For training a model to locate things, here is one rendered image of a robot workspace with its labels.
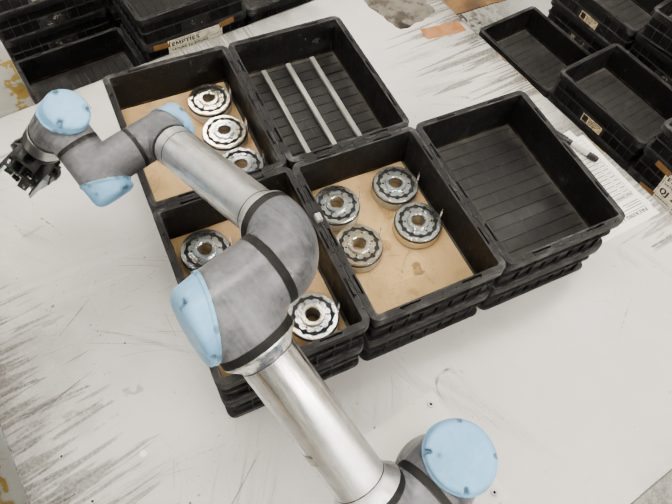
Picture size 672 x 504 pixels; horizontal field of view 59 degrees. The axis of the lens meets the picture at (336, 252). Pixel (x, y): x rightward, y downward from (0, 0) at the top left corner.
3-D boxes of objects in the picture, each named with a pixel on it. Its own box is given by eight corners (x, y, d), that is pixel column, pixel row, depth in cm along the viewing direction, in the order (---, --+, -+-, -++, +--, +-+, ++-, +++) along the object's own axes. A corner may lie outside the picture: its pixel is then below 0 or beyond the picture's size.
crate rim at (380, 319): (506, 273, 118) (509, 267, 116) (372, 329, 111) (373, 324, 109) (410, 131, 136) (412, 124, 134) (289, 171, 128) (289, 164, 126)
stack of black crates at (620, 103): (651, 172, 233) (702, 111, 203) (598, 205, 223) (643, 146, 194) (579, 107, 249) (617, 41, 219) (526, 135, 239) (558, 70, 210)
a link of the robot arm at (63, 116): (65, 141, 94) (30, 94, 92) (48, 166, 102) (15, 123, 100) (105, 121, 99) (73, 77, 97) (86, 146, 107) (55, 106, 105)
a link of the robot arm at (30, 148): (45, 105, 104) (84, 137, 107) (39, 116, 108) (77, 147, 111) (16, 132, 100) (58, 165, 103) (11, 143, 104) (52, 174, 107)
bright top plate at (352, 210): (366, 216, 129) (367, 214, 129) (323, 230, 127) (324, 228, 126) (348, 181, 134) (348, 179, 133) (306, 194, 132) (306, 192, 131)
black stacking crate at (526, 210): (602, 246, 134) (626, 219, 124) (493, 293, 127) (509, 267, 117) (507, 123, 152) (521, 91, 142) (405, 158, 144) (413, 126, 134)
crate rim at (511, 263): (624, 224, 126) (629, 217, 124) (506, 273, 118) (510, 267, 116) (519, 95, 143) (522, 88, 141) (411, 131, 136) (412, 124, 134)
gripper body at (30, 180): (-7, 171, 112) (6, 147, 103) (23, 142, 117) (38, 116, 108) (29, 197, 115) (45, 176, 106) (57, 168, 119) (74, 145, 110)
